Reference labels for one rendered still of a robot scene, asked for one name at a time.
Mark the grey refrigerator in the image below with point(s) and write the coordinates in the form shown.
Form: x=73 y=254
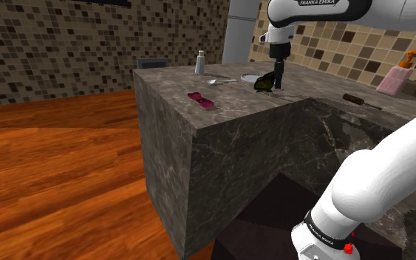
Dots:
x=240 y=32

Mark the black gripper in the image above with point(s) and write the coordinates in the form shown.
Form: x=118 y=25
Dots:
x=279 y=51

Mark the silver spoon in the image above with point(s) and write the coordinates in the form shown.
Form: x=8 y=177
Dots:
x=219 y=81

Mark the dark robot stand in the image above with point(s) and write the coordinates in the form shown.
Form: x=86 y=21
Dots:
x=265 y=223

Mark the white small bottle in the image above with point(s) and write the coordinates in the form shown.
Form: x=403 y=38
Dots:
x=200 y=63

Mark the pink soap dispenser orange pump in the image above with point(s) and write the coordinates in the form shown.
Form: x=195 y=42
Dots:
x=395 y=79

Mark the dark olive bowl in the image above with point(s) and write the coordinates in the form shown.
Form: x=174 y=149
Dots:
x=264 y=83

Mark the magenta bow-shaped object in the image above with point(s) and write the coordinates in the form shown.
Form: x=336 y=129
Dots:
x=200 y=99

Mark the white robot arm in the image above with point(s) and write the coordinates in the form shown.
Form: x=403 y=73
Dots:
x=373 y=180

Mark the dark grey framed box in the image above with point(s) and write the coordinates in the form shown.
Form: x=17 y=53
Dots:
x=152 y=63

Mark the grey round plate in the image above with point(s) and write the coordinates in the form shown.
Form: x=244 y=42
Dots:
x=249 y=77

